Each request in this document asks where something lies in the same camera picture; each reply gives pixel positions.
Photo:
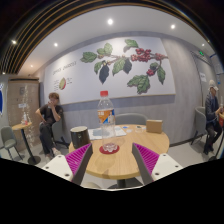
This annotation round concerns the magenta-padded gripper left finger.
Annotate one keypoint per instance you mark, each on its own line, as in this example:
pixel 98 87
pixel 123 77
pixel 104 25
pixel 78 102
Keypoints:
pixel 56 165

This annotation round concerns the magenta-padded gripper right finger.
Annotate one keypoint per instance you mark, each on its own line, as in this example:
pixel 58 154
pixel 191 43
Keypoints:
pixel 166 165

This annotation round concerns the clear red-capped drink bottle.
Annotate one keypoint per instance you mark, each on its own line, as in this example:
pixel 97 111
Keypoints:
pixel 106 116

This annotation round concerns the black mug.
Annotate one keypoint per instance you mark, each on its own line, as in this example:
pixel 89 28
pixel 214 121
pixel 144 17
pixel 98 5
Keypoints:
pixel 80 137

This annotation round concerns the flat round red coaster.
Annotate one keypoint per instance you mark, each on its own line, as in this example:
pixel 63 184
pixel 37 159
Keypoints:
pixel 101 150

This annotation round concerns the person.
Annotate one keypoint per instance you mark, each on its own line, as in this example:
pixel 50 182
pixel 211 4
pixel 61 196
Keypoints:
pixel 50 116
pixel 211 110

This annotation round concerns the white printed paper sheet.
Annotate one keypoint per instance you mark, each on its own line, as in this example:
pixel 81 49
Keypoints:
pixel 95 133

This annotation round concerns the small round wooden table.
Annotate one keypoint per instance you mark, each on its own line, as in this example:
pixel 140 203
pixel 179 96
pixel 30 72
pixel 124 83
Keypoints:
pixel 21 126

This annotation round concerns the grey-green chair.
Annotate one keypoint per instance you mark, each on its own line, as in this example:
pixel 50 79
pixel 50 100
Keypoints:
pixel 7 136

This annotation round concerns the white paper door notice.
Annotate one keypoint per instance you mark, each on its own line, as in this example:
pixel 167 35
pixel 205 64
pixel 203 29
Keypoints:
pixel 203 77

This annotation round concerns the green exit sign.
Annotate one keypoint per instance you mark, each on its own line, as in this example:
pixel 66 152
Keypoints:
pixel 201 52

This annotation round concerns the round ceiling lights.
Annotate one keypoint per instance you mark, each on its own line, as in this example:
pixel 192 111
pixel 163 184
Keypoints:
pixel 110 21

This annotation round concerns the blue wall sign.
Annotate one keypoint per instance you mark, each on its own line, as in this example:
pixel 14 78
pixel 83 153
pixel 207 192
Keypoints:
pixel 1 100

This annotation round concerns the coffee plant wall mural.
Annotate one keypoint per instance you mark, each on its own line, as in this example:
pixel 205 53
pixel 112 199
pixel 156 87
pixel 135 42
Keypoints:
pixel 83 83

